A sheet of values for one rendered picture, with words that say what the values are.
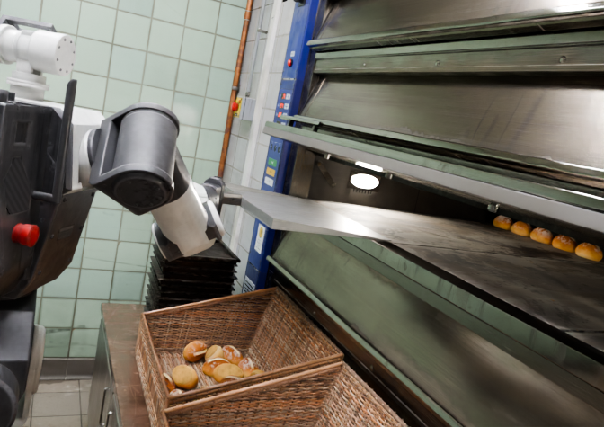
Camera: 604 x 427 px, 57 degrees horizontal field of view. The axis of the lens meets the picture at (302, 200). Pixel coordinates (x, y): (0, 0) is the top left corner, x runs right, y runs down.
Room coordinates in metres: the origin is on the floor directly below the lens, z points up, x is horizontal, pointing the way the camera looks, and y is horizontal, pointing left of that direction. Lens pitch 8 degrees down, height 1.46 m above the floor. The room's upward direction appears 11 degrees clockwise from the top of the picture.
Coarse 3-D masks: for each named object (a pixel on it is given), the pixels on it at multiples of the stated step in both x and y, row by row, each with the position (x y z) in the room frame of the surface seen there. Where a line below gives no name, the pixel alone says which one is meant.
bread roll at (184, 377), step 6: (180, 366) 1.63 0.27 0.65; (186, 366) 1.62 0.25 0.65; (174, 372) 1.62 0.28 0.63; (180, 372) 1.61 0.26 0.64; (186, 372) 1.60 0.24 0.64; (192, 372) 1.60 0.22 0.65; (174, 378) 1.60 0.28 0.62; (180, 378) 1.59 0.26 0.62; (186, 378) 1.58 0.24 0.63; (192, 378) 1.58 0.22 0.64; (198, 378) 1.60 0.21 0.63; (180, 384) 1.58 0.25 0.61; (186, 384) 1.57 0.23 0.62; (192, 384) 1.58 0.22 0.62
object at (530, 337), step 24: (360, 240) 1.52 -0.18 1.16; (384, 240) 1.51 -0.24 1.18; (408, 264) 1.31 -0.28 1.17; (432, 264) 1.31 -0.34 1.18; (432, 288) 1.21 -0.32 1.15; (456, 288) 1.15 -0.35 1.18; (480, 312) 1.07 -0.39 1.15; (504, 312) 1.02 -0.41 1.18; (528, 336) 0.96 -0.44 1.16; (552, 336) 0.92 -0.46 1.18; (552, 360) 0.91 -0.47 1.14; (576, 360) 0.87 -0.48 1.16; (600, 360) 0.84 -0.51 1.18; (600, 384) 0.82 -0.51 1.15
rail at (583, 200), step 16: (272, 128) 1.89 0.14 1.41; (288, 128) 1.76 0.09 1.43; (336, 144) 1.45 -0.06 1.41; (352, 144) 1.37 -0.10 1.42; (368, 144) 1.31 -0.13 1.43; (400, 160) 1.17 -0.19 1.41; (416, 160) 1.12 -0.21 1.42; (432, 160) 1.08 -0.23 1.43; (464, 176) 0.98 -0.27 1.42; (480, 176) 0.95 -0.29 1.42; (496, 176) 0.92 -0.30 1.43; (528, 192) 0.85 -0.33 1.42; (544, 192) 0.82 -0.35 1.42; (560, 192) 0.80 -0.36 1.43; (576, 192) 0.78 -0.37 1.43; (592, 208) 0.74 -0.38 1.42
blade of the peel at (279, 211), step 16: (240, 192) 1.85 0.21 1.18; (256, 192) 1.92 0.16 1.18; (272, 192) 1.95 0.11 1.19; (256, 208) 1.48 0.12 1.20; (272, 208) 1.67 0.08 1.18; (288, 208) 1.72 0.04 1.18; (304, 208) 1.79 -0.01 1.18; (320, 208) 1.85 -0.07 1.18; (272, 224) 1.37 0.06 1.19; (288, 224) 1.38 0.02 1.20; (304, 224) 1.40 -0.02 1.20; (320, 224) 1.55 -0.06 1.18; (336, 224) 1.60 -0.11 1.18; (352, 224) 1.65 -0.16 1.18
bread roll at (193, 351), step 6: (192, 342) 1.80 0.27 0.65; (198, 342) 1.80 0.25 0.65; (186, 348) 1.77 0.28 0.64; (192, 348) 1.77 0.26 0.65; (198, 348) 1.78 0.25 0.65; (204, 348) 1.80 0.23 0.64; (186, 354) 1.76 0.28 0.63; (192, 354) 1.76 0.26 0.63; (198, 354) 1.77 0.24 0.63; (204, 354) 1.80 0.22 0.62; (192, 360) 1.77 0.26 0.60
